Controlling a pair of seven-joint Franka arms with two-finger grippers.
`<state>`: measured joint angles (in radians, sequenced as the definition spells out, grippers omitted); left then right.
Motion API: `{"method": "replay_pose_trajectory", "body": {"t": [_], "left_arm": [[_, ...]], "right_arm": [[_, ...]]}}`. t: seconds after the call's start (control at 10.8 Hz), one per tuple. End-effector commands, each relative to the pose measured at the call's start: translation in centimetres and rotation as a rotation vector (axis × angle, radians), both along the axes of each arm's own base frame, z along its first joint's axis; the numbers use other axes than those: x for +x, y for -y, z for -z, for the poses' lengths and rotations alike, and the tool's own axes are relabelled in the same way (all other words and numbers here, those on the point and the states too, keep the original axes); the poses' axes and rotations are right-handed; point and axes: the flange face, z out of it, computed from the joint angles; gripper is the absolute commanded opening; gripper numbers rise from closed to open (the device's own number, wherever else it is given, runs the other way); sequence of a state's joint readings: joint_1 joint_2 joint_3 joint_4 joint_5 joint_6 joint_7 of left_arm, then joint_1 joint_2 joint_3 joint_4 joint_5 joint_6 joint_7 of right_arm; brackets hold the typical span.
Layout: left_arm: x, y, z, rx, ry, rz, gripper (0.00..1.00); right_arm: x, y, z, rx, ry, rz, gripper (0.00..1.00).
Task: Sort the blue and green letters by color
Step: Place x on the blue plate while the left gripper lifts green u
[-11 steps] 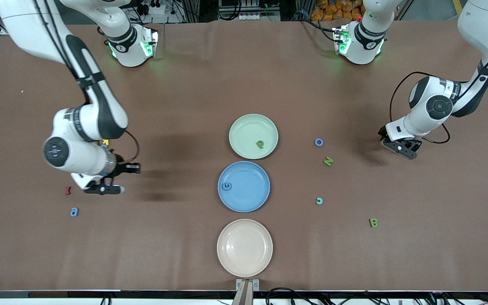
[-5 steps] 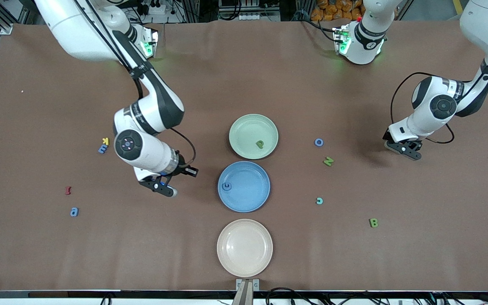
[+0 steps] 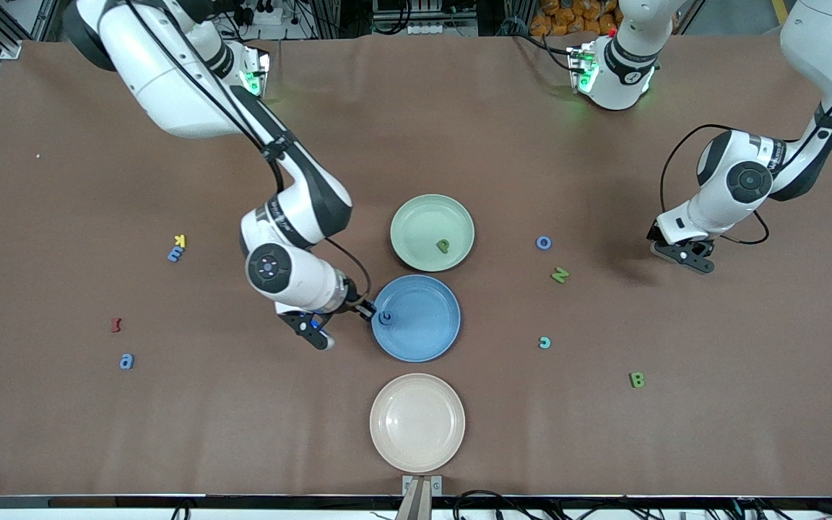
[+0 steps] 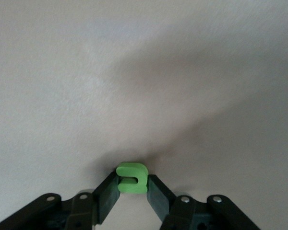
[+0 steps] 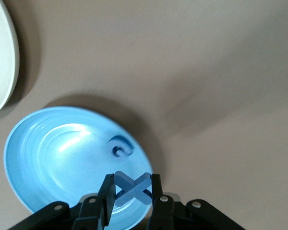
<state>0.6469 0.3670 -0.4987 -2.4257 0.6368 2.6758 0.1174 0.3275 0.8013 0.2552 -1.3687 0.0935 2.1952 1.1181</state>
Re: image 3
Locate beige plate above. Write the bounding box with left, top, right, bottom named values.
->
left=369, top=373, right=467, bottom=475

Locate white power strip with plugs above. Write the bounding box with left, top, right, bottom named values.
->
left=239, top=0, right=283, bottom=26

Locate long white power strip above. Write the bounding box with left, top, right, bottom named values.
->
left=407, top=20, right=478, bottom=37

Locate brown table cover sheet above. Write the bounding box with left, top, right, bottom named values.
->
left=0, top=36, right=832, bottom=499

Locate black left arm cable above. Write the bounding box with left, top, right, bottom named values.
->
left=659, top=58, right=832, bottom=246

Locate blue plate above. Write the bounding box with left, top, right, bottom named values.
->
left=370, top=274, right=462, bottom=363

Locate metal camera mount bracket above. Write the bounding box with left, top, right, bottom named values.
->
left=396, top=474, right=443, bottom=520

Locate green plate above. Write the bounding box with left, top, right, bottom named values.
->
left=390, top=194, right=476, bottom=273

